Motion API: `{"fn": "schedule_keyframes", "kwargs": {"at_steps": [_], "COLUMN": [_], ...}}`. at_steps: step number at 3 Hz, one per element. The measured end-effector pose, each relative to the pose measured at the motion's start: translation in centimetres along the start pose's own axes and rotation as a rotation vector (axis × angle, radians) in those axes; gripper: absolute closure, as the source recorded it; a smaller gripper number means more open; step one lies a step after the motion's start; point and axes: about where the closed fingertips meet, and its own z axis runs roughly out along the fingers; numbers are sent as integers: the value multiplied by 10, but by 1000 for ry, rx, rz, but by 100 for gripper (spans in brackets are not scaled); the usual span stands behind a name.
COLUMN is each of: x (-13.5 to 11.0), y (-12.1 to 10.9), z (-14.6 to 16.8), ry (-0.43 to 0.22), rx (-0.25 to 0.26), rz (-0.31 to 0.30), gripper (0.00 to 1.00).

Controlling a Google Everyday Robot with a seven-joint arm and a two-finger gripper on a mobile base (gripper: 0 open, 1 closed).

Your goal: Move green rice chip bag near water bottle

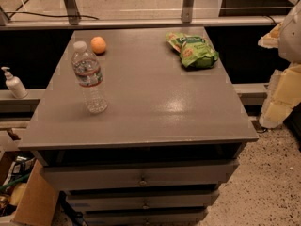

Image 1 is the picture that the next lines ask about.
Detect grey drawer cabinet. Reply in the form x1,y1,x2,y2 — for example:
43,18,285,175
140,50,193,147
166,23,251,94
21,28,257,226

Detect metal window frame rail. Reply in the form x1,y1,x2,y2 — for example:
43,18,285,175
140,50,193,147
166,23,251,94
0,0,299,30

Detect green rice chip bag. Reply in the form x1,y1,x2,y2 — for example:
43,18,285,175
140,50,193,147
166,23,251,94
166,32,219,69

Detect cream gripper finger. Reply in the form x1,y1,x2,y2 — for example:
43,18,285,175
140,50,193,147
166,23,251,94
258,23,282,49
259,63,301,128

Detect cardboard box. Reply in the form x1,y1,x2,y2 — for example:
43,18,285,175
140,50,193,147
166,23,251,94
0,161,59,226

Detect orange fruit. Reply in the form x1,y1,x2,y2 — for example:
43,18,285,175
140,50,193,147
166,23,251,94
90,37,106,54

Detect clear plastic water bottle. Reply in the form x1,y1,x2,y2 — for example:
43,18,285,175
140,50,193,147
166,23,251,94
71,41,107,114

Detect black cable on floor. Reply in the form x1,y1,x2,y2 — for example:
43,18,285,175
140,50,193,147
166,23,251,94
4,0,100,21

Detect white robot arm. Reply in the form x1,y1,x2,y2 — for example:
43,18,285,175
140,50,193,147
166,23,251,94
258,1,301,128

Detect white pump dispenser bottle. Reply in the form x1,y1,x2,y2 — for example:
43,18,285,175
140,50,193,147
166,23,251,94
1,67,27,99

